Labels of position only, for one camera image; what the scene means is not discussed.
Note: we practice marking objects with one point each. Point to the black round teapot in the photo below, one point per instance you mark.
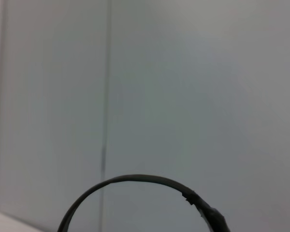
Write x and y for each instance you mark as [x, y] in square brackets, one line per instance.
[213, 215]

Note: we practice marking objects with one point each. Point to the white partition board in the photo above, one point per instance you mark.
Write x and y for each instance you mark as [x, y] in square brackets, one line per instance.
[195, 84]
[53, 96]

